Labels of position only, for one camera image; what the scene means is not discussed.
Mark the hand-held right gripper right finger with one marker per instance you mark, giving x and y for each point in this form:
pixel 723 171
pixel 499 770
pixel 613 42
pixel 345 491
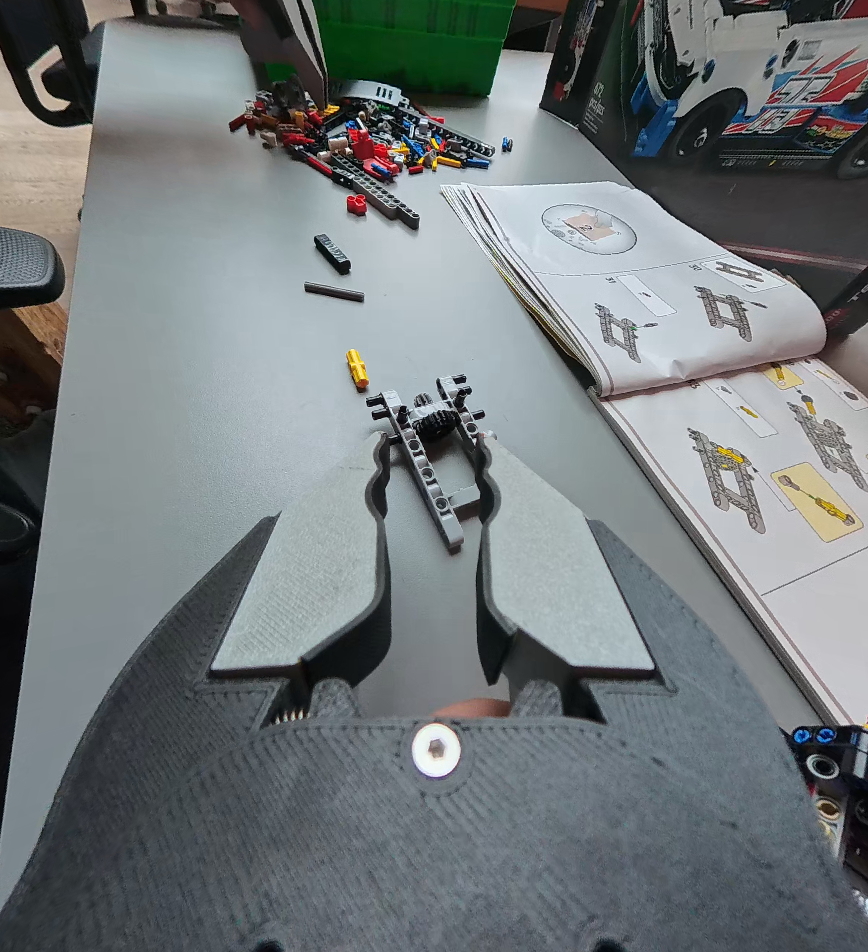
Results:
pixel 560 587

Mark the long dark grey lego beam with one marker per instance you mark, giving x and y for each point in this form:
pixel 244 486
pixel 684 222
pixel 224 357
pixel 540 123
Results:
pixel 382 201

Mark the green plastic bin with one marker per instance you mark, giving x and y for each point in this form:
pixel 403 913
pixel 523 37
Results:
pixel 419 52

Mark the dark brown axle rod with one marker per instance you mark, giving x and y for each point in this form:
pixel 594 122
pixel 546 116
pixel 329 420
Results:
pixel 333 291

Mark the grey lego frame assembly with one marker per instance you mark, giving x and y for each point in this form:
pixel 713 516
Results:
pixel 434 491

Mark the black office chair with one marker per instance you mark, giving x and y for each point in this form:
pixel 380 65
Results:
pixel 40 74

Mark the yellow lego axle pin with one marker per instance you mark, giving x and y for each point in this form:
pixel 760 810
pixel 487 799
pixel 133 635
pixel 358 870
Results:
pixel 357 368

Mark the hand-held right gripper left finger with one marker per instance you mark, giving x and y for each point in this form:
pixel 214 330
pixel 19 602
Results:
pixel 307 580

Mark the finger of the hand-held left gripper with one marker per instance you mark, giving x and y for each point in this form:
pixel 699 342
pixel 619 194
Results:
pixel 270 30
pixel 307 37

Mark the pile of lego pieces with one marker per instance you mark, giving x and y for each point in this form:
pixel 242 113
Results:
pixel 374 141

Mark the red lego connector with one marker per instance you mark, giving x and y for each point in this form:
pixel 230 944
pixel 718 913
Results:
pixel 356 205

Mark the black chair armrest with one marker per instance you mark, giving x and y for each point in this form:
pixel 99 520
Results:
pixel 2 264

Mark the short black lego beam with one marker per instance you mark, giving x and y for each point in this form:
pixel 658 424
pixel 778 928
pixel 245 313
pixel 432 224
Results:
pixel 332 253

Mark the lego set box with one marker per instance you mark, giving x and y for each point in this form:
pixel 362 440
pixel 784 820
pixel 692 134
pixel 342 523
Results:
pixel 664 89

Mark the lego instruction booklet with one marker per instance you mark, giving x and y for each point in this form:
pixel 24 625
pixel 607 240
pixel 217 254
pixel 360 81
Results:
pixel 664 312

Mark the black lego car assembly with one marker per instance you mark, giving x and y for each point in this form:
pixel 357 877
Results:
pixel 850 773

